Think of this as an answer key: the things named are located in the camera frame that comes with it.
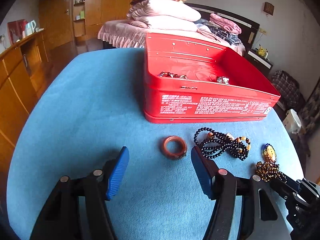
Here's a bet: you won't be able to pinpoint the red tin box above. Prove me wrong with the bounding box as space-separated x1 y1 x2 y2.
143 32 281 124

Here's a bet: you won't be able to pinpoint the plaid folded clothes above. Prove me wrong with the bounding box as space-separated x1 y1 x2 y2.
197 21 242 46

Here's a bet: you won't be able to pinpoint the yellow plush toy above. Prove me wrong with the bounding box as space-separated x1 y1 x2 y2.
257 43 269 57

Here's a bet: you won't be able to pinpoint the pink folded clothes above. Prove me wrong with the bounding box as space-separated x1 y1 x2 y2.
209 13 243 34

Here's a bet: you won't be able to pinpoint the dark bead necklace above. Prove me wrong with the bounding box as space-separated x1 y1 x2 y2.
193 127 252 161

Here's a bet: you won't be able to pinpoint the pale green kettle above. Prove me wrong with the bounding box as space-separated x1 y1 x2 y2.
26 20 38 36

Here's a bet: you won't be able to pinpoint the wooden door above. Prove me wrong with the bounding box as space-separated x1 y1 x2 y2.
38 0 76 51

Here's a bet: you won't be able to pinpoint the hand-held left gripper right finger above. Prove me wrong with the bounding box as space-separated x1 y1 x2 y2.
191 146 293 240

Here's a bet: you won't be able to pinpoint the pink folded quilt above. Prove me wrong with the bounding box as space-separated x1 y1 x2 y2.
128 15 198 33
126 0 202 22

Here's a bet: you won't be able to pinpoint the plaid bag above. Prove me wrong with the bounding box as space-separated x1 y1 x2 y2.
271 70 304 106

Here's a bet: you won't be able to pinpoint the floral curtain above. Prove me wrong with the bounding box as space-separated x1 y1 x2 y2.
299 80 320 157

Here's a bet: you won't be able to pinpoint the brown stone ring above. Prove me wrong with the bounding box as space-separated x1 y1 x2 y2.
160 135 188 159

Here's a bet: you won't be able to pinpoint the multicolour bead bracelet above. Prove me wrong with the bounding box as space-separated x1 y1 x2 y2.
157 71 179 79

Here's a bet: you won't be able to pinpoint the amber bead necklace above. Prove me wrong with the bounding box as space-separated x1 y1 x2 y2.
255 143 287 183

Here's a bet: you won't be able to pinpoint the red framed picture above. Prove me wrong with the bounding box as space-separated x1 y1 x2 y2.
7 19 28 41

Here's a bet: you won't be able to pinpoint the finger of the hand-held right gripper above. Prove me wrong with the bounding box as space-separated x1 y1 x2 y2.
269 172 301 201

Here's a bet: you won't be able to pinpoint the dark wooden headboard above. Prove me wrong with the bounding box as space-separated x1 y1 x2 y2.
184 2 261 53

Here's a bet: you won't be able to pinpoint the bed with pink cover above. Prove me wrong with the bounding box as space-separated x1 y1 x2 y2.
97 19 247 57

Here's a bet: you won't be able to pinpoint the dark nightstand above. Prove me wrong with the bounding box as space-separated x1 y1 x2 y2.
246 48 274 78

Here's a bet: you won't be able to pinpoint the wooden wardrobe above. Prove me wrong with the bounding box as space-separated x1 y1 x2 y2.
35 0 170 53

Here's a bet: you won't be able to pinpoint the wooden sideboard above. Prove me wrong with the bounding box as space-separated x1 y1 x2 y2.
0 29 51 178

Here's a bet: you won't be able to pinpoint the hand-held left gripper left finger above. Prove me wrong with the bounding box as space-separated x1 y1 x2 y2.
29 146 130 240

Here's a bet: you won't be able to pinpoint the white plastic bin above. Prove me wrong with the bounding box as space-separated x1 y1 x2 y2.
283 108 302 135

